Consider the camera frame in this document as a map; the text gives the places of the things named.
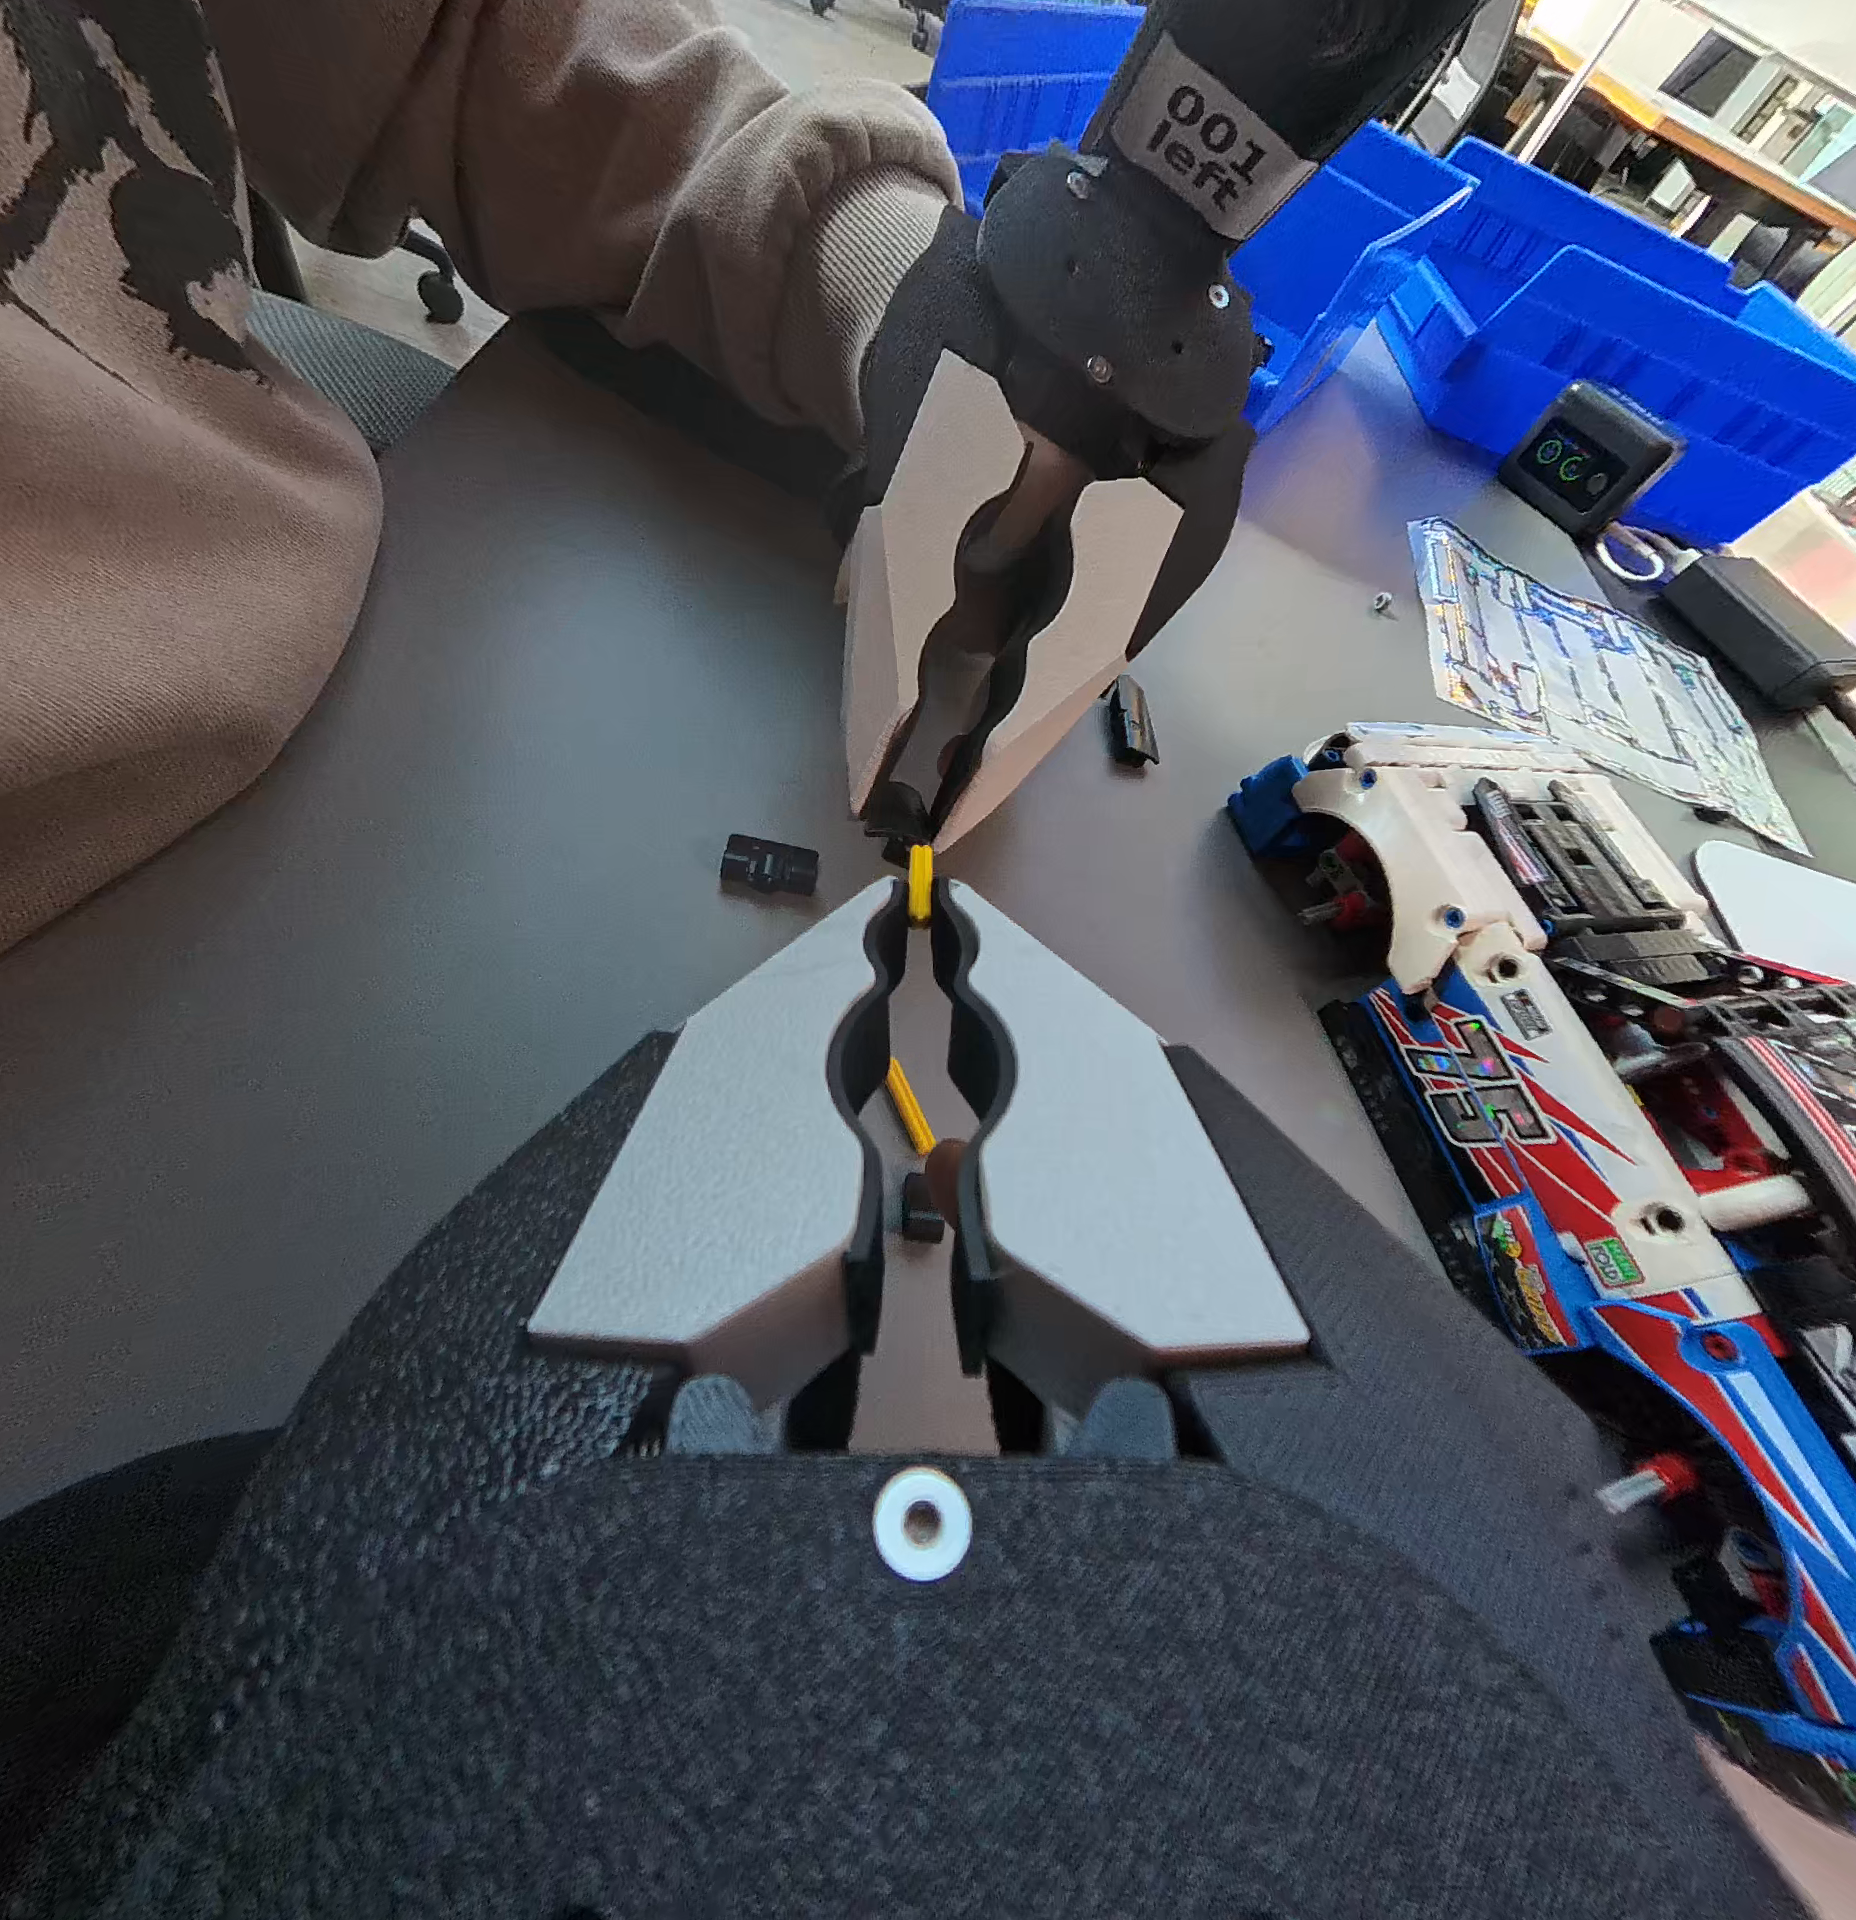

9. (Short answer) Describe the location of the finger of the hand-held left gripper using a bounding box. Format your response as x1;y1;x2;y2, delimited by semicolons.
836;348;1029;822
925;477;1188;852

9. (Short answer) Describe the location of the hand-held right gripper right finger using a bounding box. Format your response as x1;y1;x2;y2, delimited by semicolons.
933;877;1313;1396

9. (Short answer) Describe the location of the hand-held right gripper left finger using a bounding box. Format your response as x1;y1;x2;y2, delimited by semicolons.
528;877;905;1402

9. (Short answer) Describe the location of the brick-built toy race car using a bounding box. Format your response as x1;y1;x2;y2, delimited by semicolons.
1225;723;1856;1844

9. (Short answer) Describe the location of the person's left forearm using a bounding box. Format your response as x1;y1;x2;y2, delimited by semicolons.
207;0;968;438

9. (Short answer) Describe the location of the background wooden desk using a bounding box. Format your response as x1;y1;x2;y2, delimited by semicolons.
1513;0;1856;293

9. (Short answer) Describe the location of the person's left hand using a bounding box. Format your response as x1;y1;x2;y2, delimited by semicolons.
962;445;1090;580

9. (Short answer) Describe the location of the holographic sticker sheet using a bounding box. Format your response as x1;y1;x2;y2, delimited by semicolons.
1406;517;1811;858

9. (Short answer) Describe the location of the black device with green display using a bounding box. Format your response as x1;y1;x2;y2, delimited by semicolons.
1498;380;1691;536

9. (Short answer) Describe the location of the grey chair seat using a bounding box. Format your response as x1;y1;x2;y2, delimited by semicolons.
246;284;459;455

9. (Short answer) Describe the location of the black power adapter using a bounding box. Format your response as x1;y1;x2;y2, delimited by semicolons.
1660;554;1856;713

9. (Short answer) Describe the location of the white adjustable stand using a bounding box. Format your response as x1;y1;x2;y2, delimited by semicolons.
1693;839;1856;966

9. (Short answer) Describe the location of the black mesh wrist rest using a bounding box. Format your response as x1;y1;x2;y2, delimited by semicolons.
0;1424;287;1920

